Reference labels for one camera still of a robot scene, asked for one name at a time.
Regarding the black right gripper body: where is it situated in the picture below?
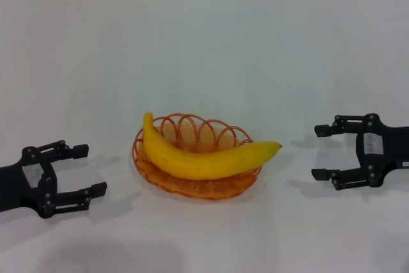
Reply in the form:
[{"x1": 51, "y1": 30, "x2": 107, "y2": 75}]
[{"x1": 355, "y1": 113, "x2": 409, "y2": 189}]

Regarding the orange wire basket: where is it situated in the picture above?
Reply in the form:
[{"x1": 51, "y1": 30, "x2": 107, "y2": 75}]
[{"x1": 132, "y1": 113, "x2": 264, "y2": 202}]

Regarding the yellow banana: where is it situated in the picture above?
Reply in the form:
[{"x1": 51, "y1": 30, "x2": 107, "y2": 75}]
[{"x1": 143, "y1": 112, "x2": 284, "y2": 181}]

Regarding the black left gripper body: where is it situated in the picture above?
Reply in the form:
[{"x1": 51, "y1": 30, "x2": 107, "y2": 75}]
[{"x1": 0, "y1": 146, "x2": 58, "y2": 219}]

